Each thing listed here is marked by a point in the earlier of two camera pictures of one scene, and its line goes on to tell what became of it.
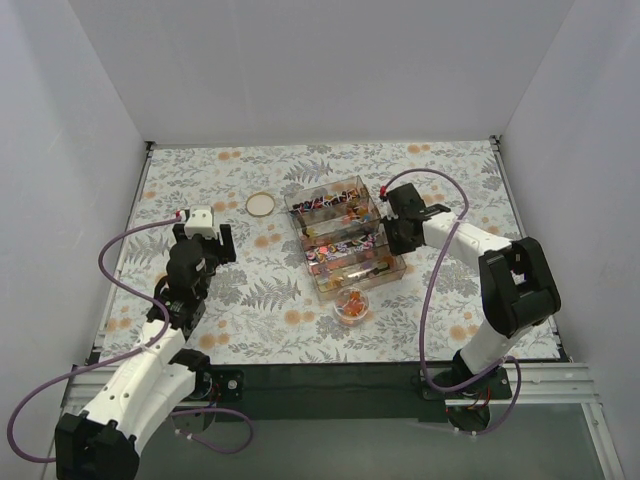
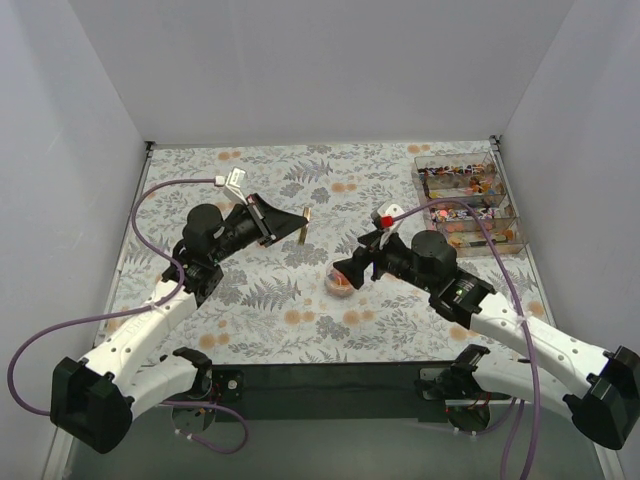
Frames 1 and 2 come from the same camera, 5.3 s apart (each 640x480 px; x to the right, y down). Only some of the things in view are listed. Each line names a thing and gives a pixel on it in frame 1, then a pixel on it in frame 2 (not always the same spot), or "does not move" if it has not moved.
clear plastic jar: x=351 y=306 → x=336 y=283
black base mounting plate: x=351 y=391 does not move
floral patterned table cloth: x=262 y=306 does not move
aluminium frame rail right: x=561 y=342 does not move
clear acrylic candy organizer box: x=342 y=237 → x=477 y=179
